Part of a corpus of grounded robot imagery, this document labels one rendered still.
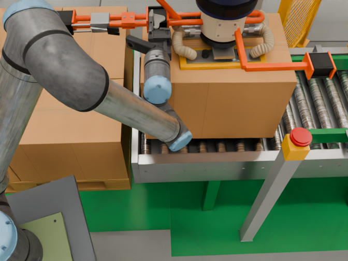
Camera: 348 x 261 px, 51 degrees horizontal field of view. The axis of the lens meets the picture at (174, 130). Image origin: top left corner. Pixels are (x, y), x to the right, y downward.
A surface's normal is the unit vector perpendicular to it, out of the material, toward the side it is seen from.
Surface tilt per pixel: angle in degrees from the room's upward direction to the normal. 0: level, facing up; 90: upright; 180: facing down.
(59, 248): 4
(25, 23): 21
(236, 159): 0
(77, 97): 76
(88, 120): 0
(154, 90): 85
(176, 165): 90
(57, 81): 63
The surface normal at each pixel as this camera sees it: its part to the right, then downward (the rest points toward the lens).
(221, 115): 0.02, 0.83
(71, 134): 0.01, -0.55
